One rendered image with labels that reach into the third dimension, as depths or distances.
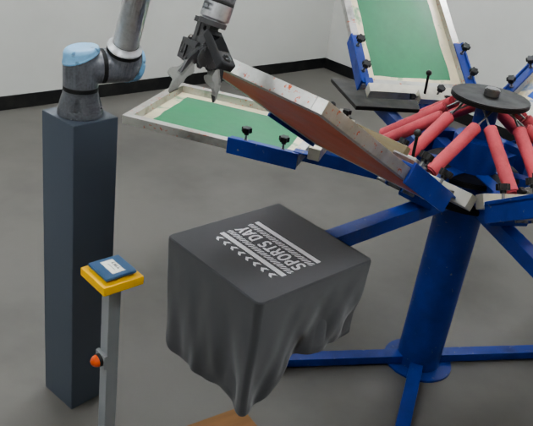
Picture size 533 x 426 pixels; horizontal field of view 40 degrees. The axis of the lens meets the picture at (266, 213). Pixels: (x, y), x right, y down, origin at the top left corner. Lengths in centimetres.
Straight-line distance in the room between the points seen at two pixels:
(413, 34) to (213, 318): 215
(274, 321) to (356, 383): 129
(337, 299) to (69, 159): 99
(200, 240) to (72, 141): 54
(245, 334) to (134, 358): 125
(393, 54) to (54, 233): 192
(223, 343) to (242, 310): 18
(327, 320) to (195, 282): 44
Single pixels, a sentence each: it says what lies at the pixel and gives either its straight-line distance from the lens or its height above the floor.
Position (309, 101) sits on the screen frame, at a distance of 180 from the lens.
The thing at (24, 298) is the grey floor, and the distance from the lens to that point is 370.
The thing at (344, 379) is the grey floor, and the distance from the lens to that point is 336.
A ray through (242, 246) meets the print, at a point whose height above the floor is 95.
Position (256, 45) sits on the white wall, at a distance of 730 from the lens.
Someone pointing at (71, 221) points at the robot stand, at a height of 85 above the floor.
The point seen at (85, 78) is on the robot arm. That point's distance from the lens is 245.
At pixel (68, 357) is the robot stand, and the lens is 293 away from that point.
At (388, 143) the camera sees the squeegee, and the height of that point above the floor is 129.
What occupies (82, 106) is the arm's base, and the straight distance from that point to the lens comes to 247.
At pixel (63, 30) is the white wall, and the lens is 606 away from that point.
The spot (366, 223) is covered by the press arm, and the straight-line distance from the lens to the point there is 264.
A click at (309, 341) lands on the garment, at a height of 71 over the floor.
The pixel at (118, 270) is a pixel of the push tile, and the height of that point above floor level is 97.
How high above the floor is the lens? 209
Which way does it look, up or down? 27 degrees down
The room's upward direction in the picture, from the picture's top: 8 degrees clockwise
